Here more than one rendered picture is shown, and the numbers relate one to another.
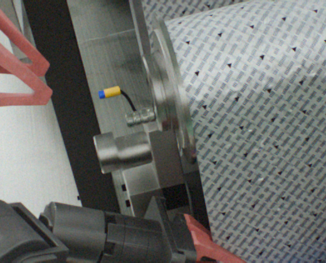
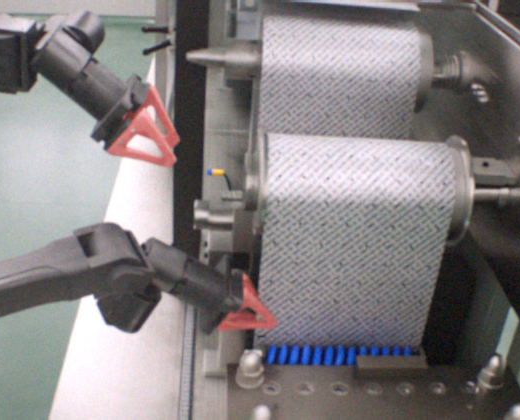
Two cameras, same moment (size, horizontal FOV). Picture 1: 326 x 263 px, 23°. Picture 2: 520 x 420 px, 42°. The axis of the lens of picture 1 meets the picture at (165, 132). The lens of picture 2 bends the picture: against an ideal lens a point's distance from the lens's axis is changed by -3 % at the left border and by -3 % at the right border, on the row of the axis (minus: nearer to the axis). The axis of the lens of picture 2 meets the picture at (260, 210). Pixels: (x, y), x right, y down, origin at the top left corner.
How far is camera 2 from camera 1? 0.13 m
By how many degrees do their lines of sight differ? 1
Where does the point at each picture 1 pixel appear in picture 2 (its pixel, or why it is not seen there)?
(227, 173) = (281, 252)
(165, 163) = (240, 234)
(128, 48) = (243, 144)
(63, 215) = (158, 247)
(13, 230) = (121, 247)
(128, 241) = (197, 280)
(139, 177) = (219, 239)
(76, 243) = (161, 270)
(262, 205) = (300, 283)
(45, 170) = (152, 217)
